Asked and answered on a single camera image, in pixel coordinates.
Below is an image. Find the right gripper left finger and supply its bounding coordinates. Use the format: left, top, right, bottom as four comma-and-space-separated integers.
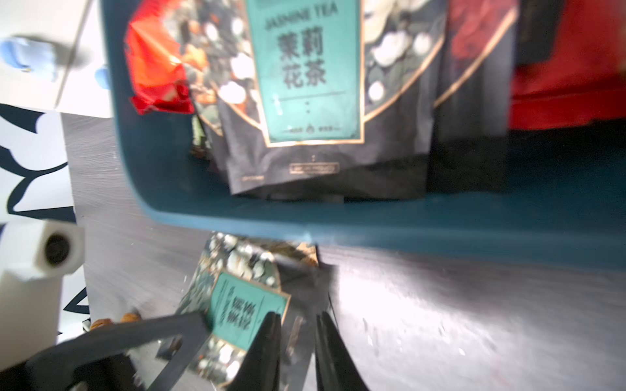
228, 312, 281, 391

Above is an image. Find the small red tea bag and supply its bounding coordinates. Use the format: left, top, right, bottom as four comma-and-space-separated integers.
124, 0, 195, 115

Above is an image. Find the teal label black tea bag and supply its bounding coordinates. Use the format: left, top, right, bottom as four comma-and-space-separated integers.
188, 1, 448, 201

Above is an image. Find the green tea bag top pile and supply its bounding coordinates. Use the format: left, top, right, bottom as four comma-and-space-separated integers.
176, 231, 335, 390

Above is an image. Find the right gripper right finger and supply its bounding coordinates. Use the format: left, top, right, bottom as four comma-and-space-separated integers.
315, 311, 368, 391

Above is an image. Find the brown white plush dog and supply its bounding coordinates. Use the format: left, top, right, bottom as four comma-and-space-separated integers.
89, 312, 142, 331

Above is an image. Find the light blue drawer box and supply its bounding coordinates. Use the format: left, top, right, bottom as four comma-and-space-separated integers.
1, 0, 112, 118

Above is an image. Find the teal plastic storage box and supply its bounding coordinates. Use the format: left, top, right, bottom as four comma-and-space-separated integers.
100, 1, 625, 269

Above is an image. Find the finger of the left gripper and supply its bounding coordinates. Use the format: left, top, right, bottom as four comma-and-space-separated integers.
1, 311, 211, 390

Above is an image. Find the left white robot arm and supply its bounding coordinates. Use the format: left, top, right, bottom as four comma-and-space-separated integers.
1, 219, 210, 390

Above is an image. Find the pink label black tea bag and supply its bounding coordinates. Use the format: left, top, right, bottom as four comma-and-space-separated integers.
427, 1, 518, 193

